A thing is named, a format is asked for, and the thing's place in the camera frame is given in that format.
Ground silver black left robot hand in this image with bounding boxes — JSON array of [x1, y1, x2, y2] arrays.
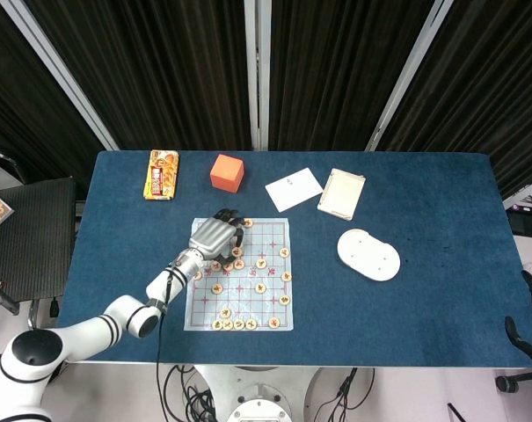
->
[[188, 207, 247, 267]]

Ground plastic Chinese chess board sheet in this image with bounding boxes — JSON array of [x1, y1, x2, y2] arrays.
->
[[183, 217, 295, 332]]

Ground black chair wheel base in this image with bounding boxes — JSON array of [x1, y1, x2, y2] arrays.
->
[[494, 370, 532, 395]]

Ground orange cube block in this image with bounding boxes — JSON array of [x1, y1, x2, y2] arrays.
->
[[209, 153, 245, 193]]

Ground yellow snack package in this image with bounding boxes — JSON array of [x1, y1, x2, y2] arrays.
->
[[142, 149, 180, 202]]

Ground white paper card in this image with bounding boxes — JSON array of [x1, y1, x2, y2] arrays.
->
[[265, 167, 324, 213]]

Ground blue fabric tablecloth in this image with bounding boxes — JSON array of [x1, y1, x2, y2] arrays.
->
[[56, 150, 532, 368]]

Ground white oval tray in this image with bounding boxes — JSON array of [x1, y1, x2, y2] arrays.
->
[[337, 228, 401, 281]]

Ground black pleated curtain panel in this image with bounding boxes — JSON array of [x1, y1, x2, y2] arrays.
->
[[0, 0, 107, 186], [375, 0, 532, 200], [25, 0, 253, 151], [267, 0, 434, 153]]

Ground black mesh chair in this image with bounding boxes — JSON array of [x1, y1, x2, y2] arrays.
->
[[0, 175, 78, 317]]

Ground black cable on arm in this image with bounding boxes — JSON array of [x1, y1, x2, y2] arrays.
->
[[154, 262, 176, 422]]

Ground black floor cable bundle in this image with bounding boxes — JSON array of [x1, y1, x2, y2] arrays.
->
[[162, 364, 225, 422]]

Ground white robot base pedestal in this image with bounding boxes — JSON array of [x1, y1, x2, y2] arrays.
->
[[194, 365, 316, 422]]

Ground white metal frame post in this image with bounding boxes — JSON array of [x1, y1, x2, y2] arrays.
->
[[365, 0, 452, 153], [0, 0, 119, 151], [243, 0, 272, 151]]

